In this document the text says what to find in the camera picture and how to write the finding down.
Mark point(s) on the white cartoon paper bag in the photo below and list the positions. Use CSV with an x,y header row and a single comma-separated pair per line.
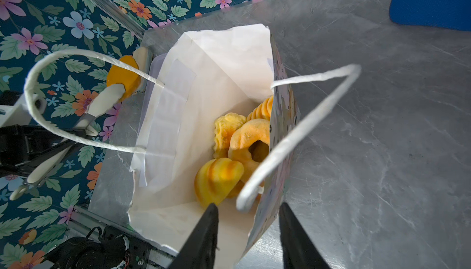
x,y
205,75

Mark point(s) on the ribbed spiral bread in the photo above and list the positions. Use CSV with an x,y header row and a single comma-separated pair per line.
x,y
263,111

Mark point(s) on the blue cap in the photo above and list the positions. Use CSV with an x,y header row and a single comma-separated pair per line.
x,y
448,14

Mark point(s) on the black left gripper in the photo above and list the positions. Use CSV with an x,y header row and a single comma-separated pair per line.
x,y
33,152

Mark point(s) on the scalloped yellow bread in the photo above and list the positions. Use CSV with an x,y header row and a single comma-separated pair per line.
x,y
225,127

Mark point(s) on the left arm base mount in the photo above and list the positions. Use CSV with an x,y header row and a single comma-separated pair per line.
x,y
108,248

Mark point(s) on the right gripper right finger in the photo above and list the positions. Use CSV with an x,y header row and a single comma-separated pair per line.
x,y
299,252

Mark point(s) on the lilac plastic tray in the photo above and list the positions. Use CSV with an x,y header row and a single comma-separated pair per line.
x,y
155,68

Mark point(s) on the yellow striped croissant bread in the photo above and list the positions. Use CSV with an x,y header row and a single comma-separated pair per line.
x,y
217,180

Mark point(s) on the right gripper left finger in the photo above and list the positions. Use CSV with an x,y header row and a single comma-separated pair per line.
x,y
199,251

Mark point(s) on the large orange wedge bread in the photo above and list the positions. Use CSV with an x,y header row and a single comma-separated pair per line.
x,y
130,80

